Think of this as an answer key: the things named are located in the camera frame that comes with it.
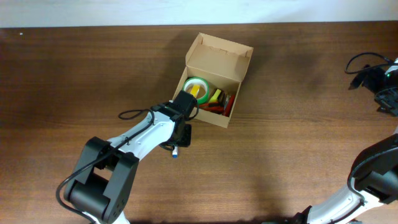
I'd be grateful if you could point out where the small yellow tape roll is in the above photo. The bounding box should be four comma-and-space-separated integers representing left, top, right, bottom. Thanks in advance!
190, 84, 201, 98

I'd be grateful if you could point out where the green tape roll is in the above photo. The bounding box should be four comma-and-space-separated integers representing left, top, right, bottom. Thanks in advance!
182, 77, 210, 105

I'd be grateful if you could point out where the yellow highlighter pen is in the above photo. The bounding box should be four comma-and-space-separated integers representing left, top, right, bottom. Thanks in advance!
208, 89, 222, 103

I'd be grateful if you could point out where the orange utility knife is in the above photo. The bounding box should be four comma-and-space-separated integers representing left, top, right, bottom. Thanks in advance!
199, 103, 224, 114

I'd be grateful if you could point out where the blue white marker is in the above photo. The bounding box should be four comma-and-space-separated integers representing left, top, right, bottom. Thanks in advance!
172, 146, 178, 158

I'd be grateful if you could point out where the red black stapler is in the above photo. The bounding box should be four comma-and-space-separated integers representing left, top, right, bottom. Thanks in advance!
222, 95, 236, 117

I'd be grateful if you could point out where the brown cardboard box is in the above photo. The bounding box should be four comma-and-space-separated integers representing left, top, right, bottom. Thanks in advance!
174, 33, 254, 128

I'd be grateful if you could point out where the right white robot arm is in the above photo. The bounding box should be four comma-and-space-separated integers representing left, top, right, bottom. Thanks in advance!
285, 61, 397, 224

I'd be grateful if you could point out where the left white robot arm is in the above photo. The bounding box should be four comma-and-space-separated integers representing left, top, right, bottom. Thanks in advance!
55, 91, 198, 223

